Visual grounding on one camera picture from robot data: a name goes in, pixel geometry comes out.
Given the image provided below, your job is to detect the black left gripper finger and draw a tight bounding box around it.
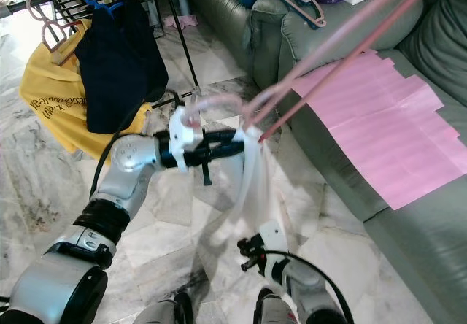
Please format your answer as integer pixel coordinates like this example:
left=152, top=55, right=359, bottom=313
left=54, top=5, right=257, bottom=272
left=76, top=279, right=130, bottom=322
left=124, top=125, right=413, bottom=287
left=210, top=142, right=249, bottom=160
left=208, top=128, right=251, bottom=147

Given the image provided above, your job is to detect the thin white garment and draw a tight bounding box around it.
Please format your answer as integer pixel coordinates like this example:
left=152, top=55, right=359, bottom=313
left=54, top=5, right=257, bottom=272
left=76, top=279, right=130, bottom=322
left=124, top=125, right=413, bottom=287
left=190, top=126, right=267, bottom=244

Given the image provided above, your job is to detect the pink plastic clothes hanger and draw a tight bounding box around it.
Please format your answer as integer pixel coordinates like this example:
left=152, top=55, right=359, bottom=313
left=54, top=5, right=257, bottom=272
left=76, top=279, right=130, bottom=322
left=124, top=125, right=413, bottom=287
left=265, top=0, right=329, bottom=29
left=179, top=0, right=446, bottom=144
left=26, top=0, right=81, bottom=66

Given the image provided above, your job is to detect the robot right leg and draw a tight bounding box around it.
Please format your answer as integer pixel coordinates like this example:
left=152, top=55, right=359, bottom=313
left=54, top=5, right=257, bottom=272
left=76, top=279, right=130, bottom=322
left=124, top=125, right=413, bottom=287
left=253, top=288, right=300, bottom=324

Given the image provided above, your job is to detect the robot leg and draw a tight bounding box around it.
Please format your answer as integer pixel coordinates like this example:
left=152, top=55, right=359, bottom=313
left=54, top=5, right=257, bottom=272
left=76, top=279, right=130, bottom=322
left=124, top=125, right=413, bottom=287
left=253, top=288, right=300, bottom=324
left=135, top=291, right=194, bottom=324

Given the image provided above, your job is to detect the robot left leg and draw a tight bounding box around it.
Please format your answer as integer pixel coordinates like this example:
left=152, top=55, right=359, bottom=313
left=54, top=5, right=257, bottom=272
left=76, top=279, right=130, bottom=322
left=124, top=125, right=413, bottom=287
left=135, top=291, right=194, bottom=324

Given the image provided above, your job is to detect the navy garment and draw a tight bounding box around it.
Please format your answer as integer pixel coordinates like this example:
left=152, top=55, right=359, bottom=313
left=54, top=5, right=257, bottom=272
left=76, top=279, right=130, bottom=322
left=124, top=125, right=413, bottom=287
left=74, top=0, right=169, bottom=135

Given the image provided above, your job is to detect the leather sofa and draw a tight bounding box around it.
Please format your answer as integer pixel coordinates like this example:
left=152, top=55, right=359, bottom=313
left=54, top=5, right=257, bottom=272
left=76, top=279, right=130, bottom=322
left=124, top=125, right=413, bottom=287
left=181, top=0, right=467, bottom=324

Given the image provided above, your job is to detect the pink blanket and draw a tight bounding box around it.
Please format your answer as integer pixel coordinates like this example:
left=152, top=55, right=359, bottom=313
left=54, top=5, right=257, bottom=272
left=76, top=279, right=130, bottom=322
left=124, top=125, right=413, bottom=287
left=290, top=50, right=446, bottom=209

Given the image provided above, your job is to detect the yellow shirt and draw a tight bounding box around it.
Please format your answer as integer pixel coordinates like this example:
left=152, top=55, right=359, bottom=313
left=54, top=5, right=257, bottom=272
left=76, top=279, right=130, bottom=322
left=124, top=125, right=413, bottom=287
left=20, top=19, right=154, bottom=157

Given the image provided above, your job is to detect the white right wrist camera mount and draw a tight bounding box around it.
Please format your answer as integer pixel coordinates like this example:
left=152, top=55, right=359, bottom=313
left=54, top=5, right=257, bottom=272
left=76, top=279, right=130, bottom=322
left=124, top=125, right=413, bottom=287
left=259, top=220, right=289, bottom=281

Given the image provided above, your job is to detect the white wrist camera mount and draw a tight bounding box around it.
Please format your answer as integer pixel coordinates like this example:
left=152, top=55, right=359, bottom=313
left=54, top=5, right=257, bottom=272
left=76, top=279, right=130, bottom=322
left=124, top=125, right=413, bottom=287
left=259, top=220, right=289, bottom=281
left=168, top=107, right=205, bottom=166

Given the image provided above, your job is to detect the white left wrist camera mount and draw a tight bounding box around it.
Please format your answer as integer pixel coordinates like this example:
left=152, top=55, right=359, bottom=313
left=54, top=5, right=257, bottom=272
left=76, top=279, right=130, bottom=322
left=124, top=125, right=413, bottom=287
left=168, top=107, right=205, bottom=166

